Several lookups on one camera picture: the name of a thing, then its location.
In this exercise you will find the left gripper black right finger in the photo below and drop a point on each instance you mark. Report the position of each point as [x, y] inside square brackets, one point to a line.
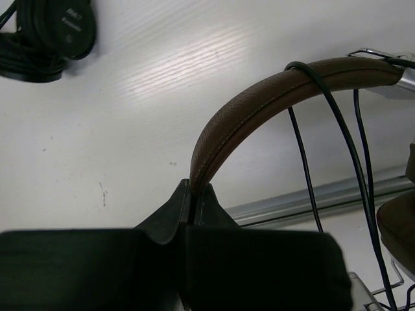
[231, 268]

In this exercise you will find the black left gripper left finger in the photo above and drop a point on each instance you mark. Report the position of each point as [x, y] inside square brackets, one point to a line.
[94, 269]

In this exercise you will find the brown silver headphones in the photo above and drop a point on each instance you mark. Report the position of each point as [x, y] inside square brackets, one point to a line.
[243, 114]

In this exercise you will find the large black wrapped headphones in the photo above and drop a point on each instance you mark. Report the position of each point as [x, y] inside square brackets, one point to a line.
[48, 35]

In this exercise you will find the aluminium table rail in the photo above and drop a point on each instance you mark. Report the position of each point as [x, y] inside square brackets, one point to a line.
[335, 196]

